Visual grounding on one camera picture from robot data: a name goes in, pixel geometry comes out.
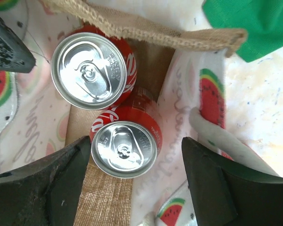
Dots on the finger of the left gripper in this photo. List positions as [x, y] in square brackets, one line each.
[14, 55]

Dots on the green t-shirt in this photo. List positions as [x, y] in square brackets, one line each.
[263, 20]

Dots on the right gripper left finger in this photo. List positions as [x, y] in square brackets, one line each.
[45, 192]

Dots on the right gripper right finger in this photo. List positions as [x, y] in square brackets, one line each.
[226, 193]

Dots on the red cola can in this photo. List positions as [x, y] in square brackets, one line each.
[126, 139]
[93, 71]

